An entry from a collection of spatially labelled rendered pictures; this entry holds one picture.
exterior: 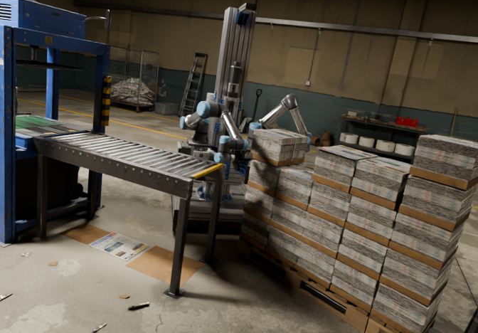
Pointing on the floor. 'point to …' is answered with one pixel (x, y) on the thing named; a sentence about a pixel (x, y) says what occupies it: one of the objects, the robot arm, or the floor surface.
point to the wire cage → (134, 87)
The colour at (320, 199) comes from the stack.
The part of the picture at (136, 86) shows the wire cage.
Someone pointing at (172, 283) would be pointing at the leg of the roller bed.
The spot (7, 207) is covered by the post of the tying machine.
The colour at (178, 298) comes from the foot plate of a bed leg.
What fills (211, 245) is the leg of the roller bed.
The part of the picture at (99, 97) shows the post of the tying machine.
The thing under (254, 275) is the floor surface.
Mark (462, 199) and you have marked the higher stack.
